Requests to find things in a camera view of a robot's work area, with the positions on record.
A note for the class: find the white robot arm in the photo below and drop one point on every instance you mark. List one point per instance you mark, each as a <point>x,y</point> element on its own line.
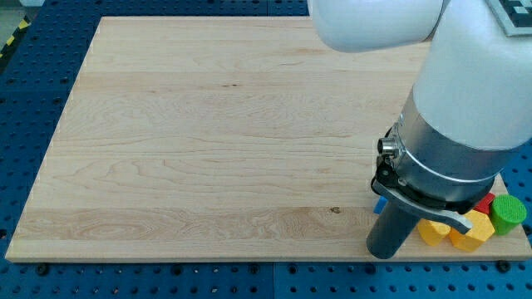
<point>469,110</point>

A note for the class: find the light wooden board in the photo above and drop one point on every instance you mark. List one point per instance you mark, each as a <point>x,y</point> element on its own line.
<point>215,139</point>

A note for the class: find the blue block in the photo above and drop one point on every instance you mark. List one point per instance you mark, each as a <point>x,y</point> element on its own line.
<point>380,205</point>

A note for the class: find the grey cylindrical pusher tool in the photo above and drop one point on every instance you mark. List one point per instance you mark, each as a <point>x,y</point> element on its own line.
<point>390,231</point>

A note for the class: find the grey quick-release clamp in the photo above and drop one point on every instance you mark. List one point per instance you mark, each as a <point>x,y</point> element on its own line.
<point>409,199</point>

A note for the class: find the red block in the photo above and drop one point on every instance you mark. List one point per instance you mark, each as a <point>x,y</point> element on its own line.
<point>485,204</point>

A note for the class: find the yellow hexagon block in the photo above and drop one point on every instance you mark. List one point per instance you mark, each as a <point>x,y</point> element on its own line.
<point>480,233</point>

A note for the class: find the green cylinder block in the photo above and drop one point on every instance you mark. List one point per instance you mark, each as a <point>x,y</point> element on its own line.
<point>506,212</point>

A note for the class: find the black yellow hazard tape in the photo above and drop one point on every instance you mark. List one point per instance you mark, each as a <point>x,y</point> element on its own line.
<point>16,37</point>

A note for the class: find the fiducial marker tag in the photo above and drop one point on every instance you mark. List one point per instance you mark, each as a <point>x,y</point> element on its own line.
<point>514,16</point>

